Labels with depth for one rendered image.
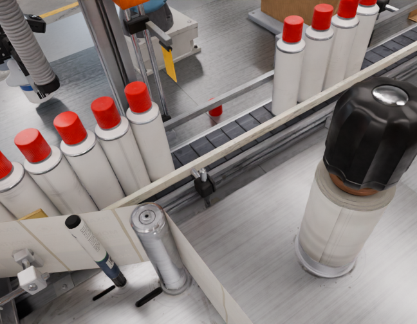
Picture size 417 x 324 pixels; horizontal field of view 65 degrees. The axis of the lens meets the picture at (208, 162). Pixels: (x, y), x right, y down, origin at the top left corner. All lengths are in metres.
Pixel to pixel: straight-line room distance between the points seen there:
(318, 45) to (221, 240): 0.39
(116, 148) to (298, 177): 0.32
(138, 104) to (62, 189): 0.17
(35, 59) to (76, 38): 0.74
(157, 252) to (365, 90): 0.27
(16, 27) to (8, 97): 0.59
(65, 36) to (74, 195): 0.83
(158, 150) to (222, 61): 0.50
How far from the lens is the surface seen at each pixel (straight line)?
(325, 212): 0.40
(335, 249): 0.46
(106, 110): 0.47
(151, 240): 0.37
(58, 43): 1.26
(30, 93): 0.96
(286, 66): 0.64
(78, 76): 1.06
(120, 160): 0.53
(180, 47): 1.00
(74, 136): 0.48
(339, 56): 0.74
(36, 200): 0.53
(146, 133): 0.52
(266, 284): 0.52
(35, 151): 0.48
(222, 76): 0.93
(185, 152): 0.66
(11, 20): 0.51
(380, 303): 0.54
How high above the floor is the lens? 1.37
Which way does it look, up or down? 50 degrees down
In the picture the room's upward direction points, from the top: 7 degrees counter-clockwise
